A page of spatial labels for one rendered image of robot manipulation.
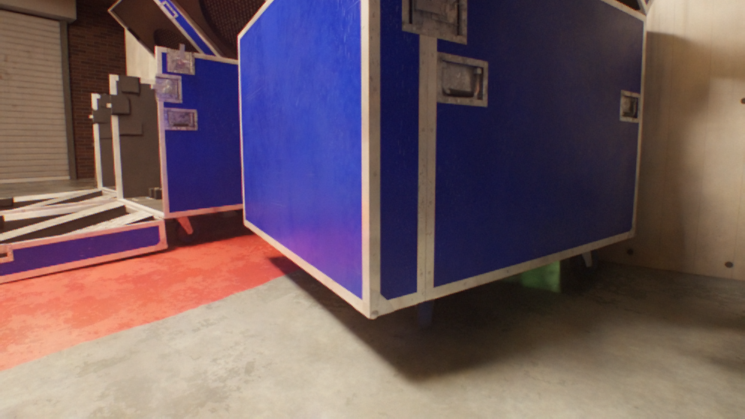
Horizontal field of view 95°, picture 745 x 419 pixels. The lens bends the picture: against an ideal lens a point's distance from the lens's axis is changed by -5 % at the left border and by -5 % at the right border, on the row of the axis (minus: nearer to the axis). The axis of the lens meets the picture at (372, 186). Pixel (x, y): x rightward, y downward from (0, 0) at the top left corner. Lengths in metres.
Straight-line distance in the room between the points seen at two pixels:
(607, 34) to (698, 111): 0.59
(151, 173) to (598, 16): 2.58
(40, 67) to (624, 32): 7.69
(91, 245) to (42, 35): 6.38
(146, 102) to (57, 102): 5.12
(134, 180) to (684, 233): 2.96
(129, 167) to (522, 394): 2.51
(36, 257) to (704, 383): 2.10
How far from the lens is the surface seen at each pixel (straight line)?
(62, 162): 7.84
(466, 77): 0.86
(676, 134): 1.82
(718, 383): 1.10
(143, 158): 2.80
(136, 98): 2.81
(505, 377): 0.91
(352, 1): 0.77
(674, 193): 1.83
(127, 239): 1.92
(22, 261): 1.88
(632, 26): 1.57
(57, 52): 8.01
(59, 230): 2.48
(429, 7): 0.81
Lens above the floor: 0.49
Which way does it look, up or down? 6 degrees down
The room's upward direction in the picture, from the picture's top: straight up
